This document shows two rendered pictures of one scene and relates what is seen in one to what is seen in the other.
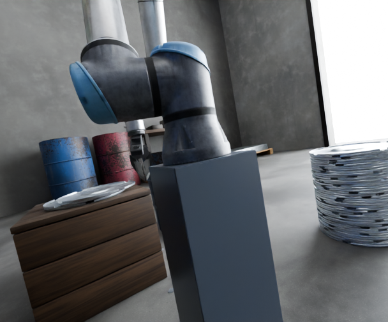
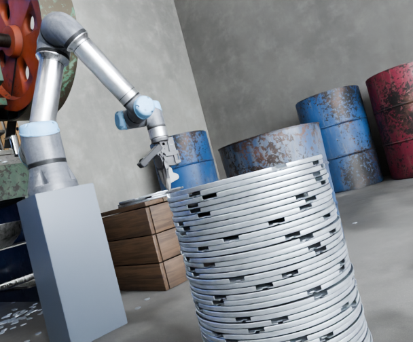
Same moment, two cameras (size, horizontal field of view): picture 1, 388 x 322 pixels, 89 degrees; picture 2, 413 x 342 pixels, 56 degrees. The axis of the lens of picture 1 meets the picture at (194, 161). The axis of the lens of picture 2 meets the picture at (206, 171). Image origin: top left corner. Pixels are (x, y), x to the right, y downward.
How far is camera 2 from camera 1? 1.42 m
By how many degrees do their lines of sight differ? 73
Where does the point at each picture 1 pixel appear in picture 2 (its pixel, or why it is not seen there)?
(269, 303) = (58, 303)
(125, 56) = not seen: hidden behind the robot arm
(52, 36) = not seen: outside the picture
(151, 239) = (150, 250)
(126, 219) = (133, 225)
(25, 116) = (295, 68)
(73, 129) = (351, 71)
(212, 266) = (33, 258)
